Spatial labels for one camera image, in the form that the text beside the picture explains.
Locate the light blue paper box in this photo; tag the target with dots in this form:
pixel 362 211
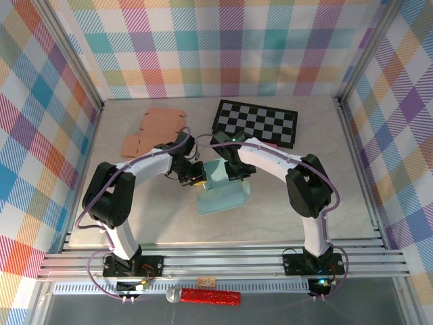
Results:
pixel 223 199

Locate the brown paper box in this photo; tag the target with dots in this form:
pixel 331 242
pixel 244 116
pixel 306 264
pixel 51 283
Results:
pixel 152 132

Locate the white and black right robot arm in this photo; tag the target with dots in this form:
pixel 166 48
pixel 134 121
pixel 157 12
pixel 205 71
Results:
pixel 267 159

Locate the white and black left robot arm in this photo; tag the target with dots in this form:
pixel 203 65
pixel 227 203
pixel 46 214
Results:
pixel 149 167

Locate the pink block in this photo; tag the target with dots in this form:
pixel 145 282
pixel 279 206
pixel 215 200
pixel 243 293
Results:
pixel 271 144

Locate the black and grey checkerboard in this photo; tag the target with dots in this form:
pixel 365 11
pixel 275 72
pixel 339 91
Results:
pixel 257 122

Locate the small wooden tag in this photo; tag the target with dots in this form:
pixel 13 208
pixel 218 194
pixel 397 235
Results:
pixel 206 281

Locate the red glitter toy microphone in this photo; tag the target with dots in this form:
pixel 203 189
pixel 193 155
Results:
pixel 209 296

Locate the aluminium front frame rail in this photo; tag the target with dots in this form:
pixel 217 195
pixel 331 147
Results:
pixel 220 262

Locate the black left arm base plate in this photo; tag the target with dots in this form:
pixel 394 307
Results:
pixel 152 264

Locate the aluminium side frame rail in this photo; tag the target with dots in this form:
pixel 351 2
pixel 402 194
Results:
pixel 92 144
pixel 361 169

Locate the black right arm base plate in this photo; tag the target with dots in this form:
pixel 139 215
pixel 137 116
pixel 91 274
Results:
pixel 294 264

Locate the aluminium frame post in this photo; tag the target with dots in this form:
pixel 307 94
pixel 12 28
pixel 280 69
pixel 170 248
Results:
pixel 368 50
pixel 67 50

